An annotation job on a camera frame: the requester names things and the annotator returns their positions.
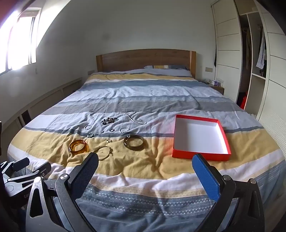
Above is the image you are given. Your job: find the thin gold hoop bangle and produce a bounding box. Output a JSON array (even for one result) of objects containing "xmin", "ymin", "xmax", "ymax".
[{"xmin": 93, "ymin": 146, "xmax": 113, "ymax": 160}]

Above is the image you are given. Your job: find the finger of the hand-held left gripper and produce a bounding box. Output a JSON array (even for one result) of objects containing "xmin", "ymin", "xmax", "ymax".
[
  {"xmin": 6, "ymin": 162, "xmax": 51, "ymax": 186},
  {"xmin": 0, "ymin": 157, "xmax": 30, "ymax": 175}
]

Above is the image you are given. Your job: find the dark bead bracelet cluster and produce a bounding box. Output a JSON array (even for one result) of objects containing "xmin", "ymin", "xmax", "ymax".
[{"xmin": 101, "ymin": 117, "xmax": 118, "ymax": 125}]

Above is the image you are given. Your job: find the wooden bed with striped duvet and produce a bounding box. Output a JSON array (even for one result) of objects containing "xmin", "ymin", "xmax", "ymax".
[{"xmin": 7, "ymin": 68, "xmax": 286, "ymax": 232}]

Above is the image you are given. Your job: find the wooden headboard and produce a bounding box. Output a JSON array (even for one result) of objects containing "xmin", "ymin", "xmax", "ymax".
[{"xmin": 96, "ymin": 49, "xmax": 196, "ymax": 78}]

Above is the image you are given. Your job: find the window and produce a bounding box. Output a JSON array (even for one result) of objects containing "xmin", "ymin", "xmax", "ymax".
[{"xmin": 0, "ymin": 7, "xmax": 43, "ymax": 75}]

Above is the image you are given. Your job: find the red object in wardrobe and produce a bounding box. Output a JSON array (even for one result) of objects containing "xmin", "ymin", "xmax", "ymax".
[{"xmin": 238, "ymin": 91, "xmax": 248, "ymax": 109}]

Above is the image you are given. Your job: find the amber translucent bangle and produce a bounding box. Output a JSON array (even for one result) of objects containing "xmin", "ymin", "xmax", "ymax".
[{"xmin": 69, "ymin": 139, "xmax": 89, "ymax": 154}]

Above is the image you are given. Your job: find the striped pillow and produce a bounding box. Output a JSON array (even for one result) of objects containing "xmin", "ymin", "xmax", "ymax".
[{"xmin": 144, "ymin": 64, "xmax": 188, "ymax": 70}]

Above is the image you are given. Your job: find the white wardrobe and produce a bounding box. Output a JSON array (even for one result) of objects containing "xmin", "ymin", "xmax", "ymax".
[{"xmin": 211, "ymin": 0, "xmax": 286, "ymax": 134}]

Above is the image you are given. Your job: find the wooden nightstand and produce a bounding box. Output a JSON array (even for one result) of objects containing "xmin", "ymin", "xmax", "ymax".
[{"xmin": 209, "ymin": 84, "xmax": 225, "ymax": 95}]

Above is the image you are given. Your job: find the silver chain bracelet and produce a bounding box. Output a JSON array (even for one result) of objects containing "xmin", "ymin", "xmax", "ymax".
[{"xmin": 88, "ymin": 130, "xmax": 105, "ymax": 138}]

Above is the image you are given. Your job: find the low beige wall cabinet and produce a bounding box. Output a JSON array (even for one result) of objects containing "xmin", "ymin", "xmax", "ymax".
[{"xmin": 0, "ymin": 77, "xmax": 83, "ymax": 134}]

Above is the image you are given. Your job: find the red shallow cardboard box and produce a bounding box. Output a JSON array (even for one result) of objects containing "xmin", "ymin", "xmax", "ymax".
[{"xmin": 172, "ymin": 114, "xmax": 231, "ymax": 161}]

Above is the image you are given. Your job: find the brown hanging garment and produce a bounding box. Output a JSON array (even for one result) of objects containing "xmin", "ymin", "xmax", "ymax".
[{"xmin": 245, "ymin": 27, "xmax": 252, "ymax": 69}]

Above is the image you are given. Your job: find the silver chain necklace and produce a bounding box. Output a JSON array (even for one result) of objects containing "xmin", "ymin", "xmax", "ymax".
[{"xmin": 125, "ymin": 111, "xmax": 147, "ymax": 125}]

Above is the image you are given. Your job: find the striped hanging shirt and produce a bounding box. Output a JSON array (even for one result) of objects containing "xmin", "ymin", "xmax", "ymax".
[{"xmin": 256, "ymin": 29, "xmax": 267, "ymax": 70}]

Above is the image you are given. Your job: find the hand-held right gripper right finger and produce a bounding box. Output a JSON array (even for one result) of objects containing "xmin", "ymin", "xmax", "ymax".
[{"xmin": 192, "ymin": 153, "xmax": 265, "ymax": 232}]

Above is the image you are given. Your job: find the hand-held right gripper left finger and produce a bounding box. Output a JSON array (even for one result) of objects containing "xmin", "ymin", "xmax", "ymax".
[{"xmin": 25, "ymin": 152, "xmax": 99, "ymax": 232}]

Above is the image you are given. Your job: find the dark olive bangle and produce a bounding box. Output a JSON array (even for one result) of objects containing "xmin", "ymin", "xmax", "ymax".
[{"xmin": 124, "ymin": 134, "xmax": 145, "ymax": 150}]

